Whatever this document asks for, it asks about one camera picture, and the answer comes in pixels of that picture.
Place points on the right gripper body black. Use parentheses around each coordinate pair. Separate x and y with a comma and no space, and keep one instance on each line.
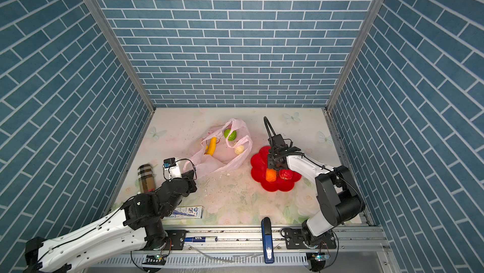
(272,160)

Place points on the red apple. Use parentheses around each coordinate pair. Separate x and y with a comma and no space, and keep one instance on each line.
(286,174)

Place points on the orange fruit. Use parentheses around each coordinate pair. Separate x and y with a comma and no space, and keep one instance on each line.
(270,175)

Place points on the beige pear fruit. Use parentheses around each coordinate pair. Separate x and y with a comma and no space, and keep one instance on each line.
(239,149)

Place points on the pink plastic fruit bag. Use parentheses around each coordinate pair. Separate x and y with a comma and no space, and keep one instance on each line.
(224,159)

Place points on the yellow banana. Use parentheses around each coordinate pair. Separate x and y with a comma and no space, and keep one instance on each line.
(212,146)

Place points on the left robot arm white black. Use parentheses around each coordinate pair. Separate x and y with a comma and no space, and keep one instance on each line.
(136,225)

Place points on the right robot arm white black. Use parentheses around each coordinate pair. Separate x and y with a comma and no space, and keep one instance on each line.
(337,193)

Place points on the red flower-shaped plate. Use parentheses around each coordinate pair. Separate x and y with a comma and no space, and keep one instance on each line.
(259,166)

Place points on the green fruit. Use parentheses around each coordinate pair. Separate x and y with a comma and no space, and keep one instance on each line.
(230,134)

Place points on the blue black stapler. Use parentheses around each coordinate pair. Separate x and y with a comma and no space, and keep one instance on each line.
(267,240)

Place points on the toothpaste box white blue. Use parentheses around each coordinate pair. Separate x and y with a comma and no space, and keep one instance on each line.
(186,213)

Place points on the green circuit board right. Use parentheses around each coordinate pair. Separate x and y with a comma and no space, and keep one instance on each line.
(318,257)

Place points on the green circuit board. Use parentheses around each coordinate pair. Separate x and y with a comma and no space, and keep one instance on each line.
(154,260)
(318,257)

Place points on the plaid brown cylinder case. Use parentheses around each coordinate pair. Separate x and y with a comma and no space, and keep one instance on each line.
(146,178)

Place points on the green circuit board left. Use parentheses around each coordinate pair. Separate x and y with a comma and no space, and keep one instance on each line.
(154,260)

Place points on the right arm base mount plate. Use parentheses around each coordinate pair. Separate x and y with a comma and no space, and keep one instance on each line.
(300,239)

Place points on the aluminium front rail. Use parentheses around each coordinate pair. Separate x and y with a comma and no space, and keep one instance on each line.
(248,239)

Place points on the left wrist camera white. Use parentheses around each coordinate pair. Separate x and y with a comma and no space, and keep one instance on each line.
(171,169)

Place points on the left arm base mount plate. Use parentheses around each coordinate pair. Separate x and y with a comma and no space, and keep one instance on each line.
(175,240)

